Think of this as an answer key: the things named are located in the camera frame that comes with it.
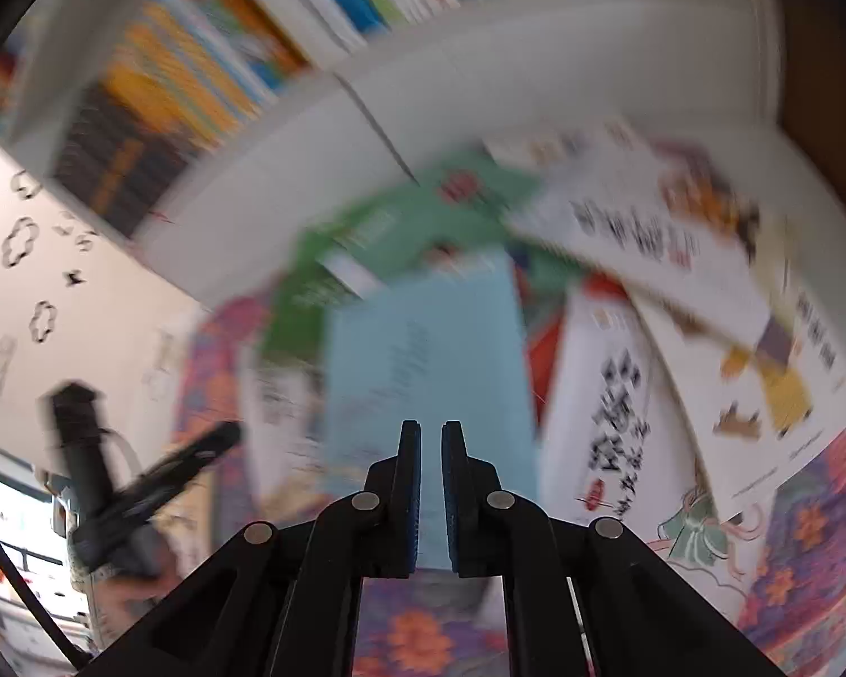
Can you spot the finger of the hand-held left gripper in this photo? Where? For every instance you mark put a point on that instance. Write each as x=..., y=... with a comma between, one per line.
x=183, y=458

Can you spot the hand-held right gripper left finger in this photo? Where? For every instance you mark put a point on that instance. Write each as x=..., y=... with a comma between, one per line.
x=414, y=508

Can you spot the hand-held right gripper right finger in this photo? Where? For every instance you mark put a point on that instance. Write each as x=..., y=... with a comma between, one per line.
x=452, y=508

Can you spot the light blue book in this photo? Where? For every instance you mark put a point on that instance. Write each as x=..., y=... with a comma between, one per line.
x=423, y=352

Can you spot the green book with cricket picture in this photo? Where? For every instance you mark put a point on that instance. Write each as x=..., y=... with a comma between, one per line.
x=366, y=240

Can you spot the row of dark books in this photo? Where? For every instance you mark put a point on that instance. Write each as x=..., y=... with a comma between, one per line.
x=113, y=169

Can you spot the row of orange yellow books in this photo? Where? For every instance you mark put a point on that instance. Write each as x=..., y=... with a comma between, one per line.
x=204, y=63

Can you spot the window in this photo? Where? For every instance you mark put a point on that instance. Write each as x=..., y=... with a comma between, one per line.
x=14, y=529

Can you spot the floral blanket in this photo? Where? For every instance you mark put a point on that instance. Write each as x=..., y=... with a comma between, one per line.
x=409, y=642

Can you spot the white book with robed figure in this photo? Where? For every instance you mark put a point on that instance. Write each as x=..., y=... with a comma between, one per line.
x=606, y=451

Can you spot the white bookshelf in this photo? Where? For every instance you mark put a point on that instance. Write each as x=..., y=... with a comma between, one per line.
x=536, y=70

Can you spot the brown wooden board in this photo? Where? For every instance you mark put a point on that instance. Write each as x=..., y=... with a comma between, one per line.
x=825, y=70

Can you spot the black cloud wall sticker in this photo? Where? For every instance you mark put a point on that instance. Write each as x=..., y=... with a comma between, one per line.
x=34, y=324
x=15, y=185
x=7, y=247

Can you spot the black star wall sticker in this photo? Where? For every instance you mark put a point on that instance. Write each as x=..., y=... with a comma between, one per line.
x=74, y=277

